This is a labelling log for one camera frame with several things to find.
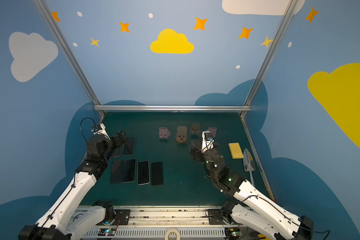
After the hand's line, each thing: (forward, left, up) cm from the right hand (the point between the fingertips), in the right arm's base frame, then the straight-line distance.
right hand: (201, 139), depth 71 cm
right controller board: (-34, -17, -29) cm, 48 cm away
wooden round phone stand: (+19, +11, -24) cm, 32 cm away
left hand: (+5, +43, -3) cm, 43 cm away
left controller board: (-37, +44, -28) cm, 64 cm away
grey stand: (+24, +24, -27) cm, 43 cm away
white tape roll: (-35, +12, -27) cm, 46 cm away
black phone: (-9, +24, -29) cm, 39 cm away
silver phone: (-8, +33, -27) cm, 43 cm away
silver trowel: (+3, -33, -28) cm, 43 cm away
